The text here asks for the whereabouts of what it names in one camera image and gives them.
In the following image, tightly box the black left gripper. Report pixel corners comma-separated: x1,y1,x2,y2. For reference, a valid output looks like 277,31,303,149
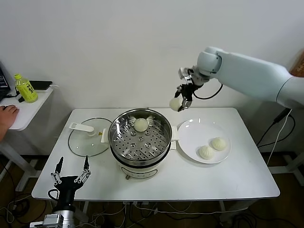
50,155,92,211

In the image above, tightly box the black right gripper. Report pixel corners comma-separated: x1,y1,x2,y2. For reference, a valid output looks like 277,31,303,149
174,79,202,112

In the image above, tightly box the white steamed baozi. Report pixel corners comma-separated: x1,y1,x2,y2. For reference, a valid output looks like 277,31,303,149
211,137,228,152
198,145,215,160
133,118,149,133
169,97,182,112

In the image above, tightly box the bare person forearm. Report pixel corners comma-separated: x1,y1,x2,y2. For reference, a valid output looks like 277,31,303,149
0,128,10,143

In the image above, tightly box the stainless steel steamer basket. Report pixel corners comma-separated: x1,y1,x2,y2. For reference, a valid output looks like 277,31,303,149
108,108,173,162

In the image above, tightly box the bare person hand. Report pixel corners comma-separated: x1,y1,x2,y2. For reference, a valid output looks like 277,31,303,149
0,105,20,130

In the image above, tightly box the white round plate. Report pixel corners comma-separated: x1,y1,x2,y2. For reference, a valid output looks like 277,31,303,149
177,119,232,164

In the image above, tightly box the white electric cooker base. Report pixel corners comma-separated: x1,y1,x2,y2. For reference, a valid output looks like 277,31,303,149
101,127,178,181

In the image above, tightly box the white side table with laptop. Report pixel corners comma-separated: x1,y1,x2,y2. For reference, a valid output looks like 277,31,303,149
0,89,54,193

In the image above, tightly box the yellow green tea bottle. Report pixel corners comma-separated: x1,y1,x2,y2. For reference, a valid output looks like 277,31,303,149
13,73,38,104

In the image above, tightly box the black laptop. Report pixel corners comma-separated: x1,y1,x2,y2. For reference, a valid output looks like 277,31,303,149
0,60,12,102

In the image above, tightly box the glass lid with white handle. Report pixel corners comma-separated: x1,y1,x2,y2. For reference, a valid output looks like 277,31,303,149
68,118,112,158

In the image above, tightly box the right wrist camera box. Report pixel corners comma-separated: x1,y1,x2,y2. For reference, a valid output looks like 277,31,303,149
178,67,194,83

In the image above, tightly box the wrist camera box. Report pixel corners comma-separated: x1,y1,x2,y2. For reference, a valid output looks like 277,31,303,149
178,67,194,83
29,213,64,228

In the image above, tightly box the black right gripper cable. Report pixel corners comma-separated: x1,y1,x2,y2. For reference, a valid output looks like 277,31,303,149
192,83,224,99

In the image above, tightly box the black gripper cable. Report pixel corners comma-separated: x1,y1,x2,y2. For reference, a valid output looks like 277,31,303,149
48,189,60,202
192,83,224,99

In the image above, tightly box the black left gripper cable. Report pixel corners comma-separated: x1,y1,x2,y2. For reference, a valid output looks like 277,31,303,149
48,189,60,202

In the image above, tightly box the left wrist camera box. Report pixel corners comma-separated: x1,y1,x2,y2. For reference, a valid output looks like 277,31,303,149
29,213,64,228

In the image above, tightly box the black cable with adapter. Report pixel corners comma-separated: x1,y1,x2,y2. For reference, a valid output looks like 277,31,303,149
256,108,296,148

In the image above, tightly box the white hanging cable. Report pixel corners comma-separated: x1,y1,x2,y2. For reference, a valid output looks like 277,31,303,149
266,108,293,167

